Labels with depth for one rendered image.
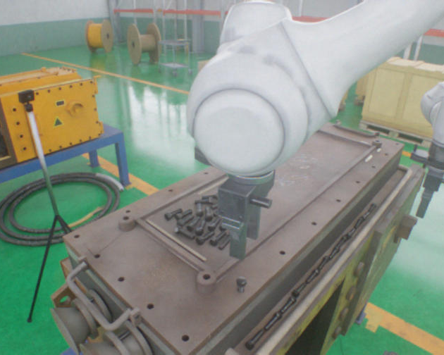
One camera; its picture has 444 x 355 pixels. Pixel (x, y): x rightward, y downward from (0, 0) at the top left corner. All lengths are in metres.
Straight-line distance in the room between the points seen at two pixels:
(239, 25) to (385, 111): 5.46
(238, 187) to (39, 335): 2.17
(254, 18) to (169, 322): 0.52
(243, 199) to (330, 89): 0.24
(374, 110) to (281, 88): 5.65
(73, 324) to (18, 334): 1.78
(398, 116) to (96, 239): 5.33
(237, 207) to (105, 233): 0.46
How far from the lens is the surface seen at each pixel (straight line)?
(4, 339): 2.60
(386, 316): 2.63
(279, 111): 0.24
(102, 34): 13.91
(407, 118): 5.77
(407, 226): 1.58
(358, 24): 0.30
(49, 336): 2.49
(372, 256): 1.24
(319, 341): 1.31
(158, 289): 0.70
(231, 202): 0.48
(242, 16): 0.43
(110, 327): 0.66
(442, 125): 1.12
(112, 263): 0.78
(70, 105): 3.17
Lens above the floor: 1.88
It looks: 29 degrees down
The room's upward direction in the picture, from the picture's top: 1 degrees clockwise
